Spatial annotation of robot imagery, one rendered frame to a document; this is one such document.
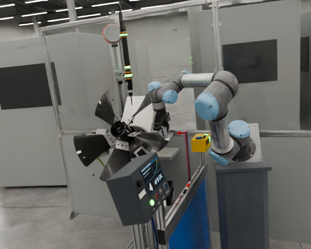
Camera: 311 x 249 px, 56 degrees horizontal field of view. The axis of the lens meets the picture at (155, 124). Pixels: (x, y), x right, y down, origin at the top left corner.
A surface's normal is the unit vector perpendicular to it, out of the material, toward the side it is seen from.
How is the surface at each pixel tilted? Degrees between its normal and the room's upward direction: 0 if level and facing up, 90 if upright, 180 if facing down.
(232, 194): 90
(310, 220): 90
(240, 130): 38
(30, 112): 90
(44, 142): 90
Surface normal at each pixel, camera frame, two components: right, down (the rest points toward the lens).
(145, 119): -0.36, -0.43
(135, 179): 0.86, -0.26
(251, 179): -0.13, 0.23
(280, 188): -0.38, 0.24
